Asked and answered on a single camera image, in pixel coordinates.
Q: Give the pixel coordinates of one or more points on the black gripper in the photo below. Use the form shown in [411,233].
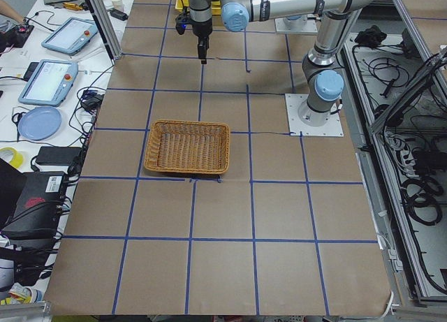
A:
[200,29]

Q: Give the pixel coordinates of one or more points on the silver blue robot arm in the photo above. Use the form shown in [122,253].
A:
[329,20]

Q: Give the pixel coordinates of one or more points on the yellow tape roll on desk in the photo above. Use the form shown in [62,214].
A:
[12,156]

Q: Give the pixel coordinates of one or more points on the yellow plastic basket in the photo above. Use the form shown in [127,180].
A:
[216,6]

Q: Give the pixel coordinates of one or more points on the brown wicker basket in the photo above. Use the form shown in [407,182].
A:
[176,146]

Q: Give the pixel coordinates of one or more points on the paper cup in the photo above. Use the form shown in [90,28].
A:
[118,4]

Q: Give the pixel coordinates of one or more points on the upper blue teach pendant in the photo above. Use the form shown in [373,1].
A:
[71,36]

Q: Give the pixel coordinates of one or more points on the blue teach pendant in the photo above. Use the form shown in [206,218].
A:
[49,83]
[71,36]

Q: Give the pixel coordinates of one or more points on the lower blue teach pendant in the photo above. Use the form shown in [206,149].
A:
[49,83]

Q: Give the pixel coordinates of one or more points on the black cloth bundle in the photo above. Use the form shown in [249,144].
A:
[371,37]

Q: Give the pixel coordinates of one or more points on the blue plate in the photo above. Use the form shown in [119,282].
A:
[39,123]

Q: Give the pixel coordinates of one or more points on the black power adapter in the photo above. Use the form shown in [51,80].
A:
[56,156]

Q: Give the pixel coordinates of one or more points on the black computer box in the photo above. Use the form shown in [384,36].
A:
[31,202]

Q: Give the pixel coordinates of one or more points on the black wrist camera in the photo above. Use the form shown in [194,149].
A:
[181,22]

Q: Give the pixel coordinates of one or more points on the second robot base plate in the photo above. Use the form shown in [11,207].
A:
[302,25]

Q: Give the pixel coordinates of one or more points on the aluminium frame post left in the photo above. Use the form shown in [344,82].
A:
[105,28]

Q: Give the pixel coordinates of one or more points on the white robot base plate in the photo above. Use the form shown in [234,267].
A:
[302,121]

